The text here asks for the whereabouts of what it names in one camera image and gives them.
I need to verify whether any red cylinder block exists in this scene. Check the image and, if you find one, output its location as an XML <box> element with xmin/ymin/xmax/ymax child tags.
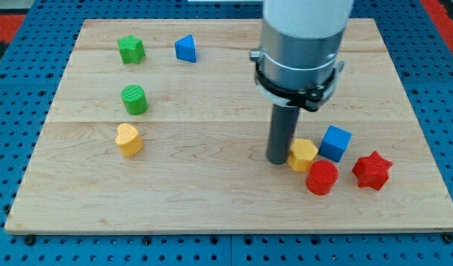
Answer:
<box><xmin>305</xmin><ymin>160</ymin><xmax>338</xmax><ymax>196</ymax></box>

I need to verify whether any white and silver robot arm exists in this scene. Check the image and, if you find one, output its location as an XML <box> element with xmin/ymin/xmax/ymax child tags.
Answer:
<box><xmin>250</xmin><ymin>0</ymin><xmax>354</xmax><ymax>112</ymax></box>

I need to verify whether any yellow heart block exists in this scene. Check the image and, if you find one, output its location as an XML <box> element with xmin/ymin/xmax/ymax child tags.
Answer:
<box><xmin>115</xmin><ymin>123</ymin><xmax>143</xmax><ymax>157</ymax></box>

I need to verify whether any yellow hexagon block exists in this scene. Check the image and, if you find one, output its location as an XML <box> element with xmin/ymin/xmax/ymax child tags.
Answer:
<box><xmin>287</xmin><ymin>139</ymin><xmax>318</xmax><ymax>172</ymax></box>

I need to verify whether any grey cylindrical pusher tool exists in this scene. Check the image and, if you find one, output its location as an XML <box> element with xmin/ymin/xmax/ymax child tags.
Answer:
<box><xmin>266</xmin><ymin>105</ymin><xmax>300</xmax><ymax>165</ymax></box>

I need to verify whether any blue triangle block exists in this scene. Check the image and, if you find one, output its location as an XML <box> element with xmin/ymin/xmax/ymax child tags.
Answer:
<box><xmin>174</xmin><ymin>35</ymin><xmax>197</xmax><ymax>63</ymax></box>

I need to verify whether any blue cube block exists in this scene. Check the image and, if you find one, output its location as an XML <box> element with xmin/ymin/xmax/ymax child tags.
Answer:
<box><xmin>319</xmin><ymin>126</ymin><xmax>352</xmax><ymax>163</ymax></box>

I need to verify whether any light wooden board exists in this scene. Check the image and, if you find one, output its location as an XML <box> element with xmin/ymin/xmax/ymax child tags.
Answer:
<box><xmin>5</xmin><ymin>18</ymin><xmax>453</xmax><ymax>235</ymax></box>

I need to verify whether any green cylinder block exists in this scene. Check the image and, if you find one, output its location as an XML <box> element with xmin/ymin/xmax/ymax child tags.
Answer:
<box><xmin>120</xmin><ymin>84</ymin><xmax>149</xmax><ymax>115</ymax></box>

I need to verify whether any green star block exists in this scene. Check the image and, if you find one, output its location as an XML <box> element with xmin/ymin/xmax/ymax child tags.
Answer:
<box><xmin>117</xmin><ymin>35</ymin><xmax>146</xmax><ymax>64</ymax></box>

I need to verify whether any red star block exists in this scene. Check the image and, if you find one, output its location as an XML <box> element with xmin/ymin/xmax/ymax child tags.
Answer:
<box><xmin>352</xmin><ymin>151</ymin><xmax>393</xmax><ymax>191</ymax></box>

